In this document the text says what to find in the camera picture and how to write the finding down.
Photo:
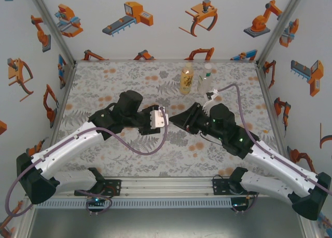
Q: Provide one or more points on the pale yellow bottle cap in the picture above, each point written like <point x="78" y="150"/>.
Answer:
<point x="187" y="66"/>

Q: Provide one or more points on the yellow label tea bottle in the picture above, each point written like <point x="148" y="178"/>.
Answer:
<point x="186" y="82"/>

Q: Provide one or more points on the aluminium frame rail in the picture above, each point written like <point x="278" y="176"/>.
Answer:
<point x="166" y="186"/>
<point x="166" y="60"/>
<point x="270" y="105"/>
<point x="62" y="105"/>

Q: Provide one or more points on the small circuit board green light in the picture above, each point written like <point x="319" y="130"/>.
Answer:
<point x="96" y="200"/>
<point x="238" y="204"/>

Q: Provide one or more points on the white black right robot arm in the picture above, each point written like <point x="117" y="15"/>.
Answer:
<point x="280" y="168"/>

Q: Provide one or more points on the aluminium frame leg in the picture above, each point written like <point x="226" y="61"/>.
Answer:
<point x="26" y="222"/>

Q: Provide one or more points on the floral print tablecloth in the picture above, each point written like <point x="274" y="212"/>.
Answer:
<point x="181" y="162"/>

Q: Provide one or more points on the white bottle cap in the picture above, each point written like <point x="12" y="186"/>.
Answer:
<point x="208" y="66"/>

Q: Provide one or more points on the blue conveyor wall sticker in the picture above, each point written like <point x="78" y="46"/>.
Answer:
<point x="61" y="72"/>

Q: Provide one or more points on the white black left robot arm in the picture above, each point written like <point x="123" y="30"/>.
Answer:
<point x="72" y="142"/>

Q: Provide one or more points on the aluminium frame post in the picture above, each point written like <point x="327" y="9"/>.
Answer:
<point x="52" y="25"/>
<point x="281" y="26"/>

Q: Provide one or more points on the orange conveyor machine wall sticker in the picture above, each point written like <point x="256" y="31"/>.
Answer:
<point x="316" y="74"/>
<point x="135" y="11"/>

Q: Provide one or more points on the clear bottle green label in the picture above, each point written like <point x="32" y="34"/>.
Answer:
<point x="204" y="83"/>

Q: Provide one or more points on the orange claw gripper wall sticker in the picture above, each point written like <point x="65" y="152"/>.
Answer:
<point x="15" y="72"/>
<point x="202" y="8"/>
<point x="326" y="139"/>

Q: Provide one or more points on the orange milling machine wall sticker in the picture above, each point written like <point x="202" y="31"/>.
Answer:
<point x="67" y="17"/>

